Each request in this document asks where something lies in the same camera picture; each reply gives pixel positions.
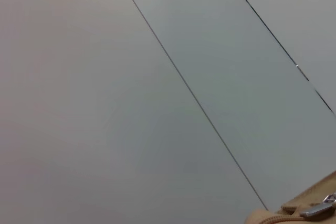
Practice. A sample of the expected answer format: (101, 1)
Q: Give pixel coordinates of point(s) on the khaki canvas food bag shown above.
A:
(315, 195)

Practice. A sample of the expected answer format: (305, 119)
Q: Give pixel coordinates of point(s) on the silver metal zipper pull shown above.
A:
(315, 210)

